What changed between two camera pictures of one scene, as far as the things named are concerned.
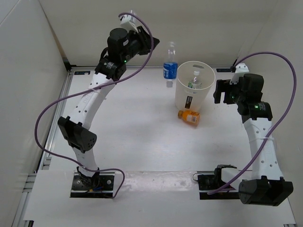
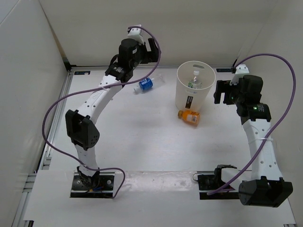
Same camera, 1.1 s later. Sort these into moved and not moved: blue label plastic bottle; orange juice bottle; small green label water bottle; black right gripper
Moved: blue label plastic bottle
Not moved: small green label water bottle; black right gripper; orange juice bottle
